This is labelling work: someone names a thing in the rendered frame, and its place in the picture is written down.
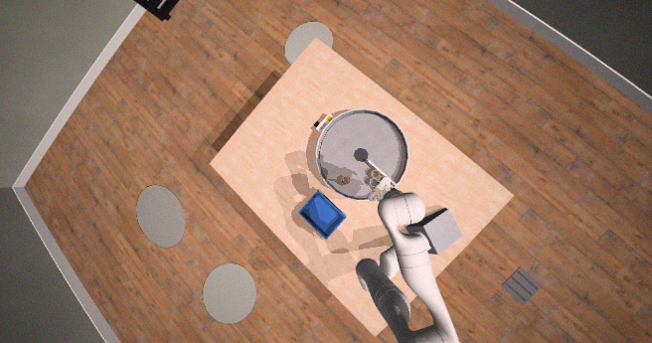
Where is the blue tray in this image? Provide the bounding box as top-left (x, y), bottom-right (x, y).
top-left (298, 190), bottom-right (347, 240)

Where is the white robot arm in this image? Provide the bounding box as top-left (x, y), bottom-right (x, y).
top-left (356, 192), bottom-right (460, 343)

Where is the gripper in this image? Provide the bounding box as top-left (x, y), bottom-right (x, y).
top-left (368, 176), bottom-right (403, 202)

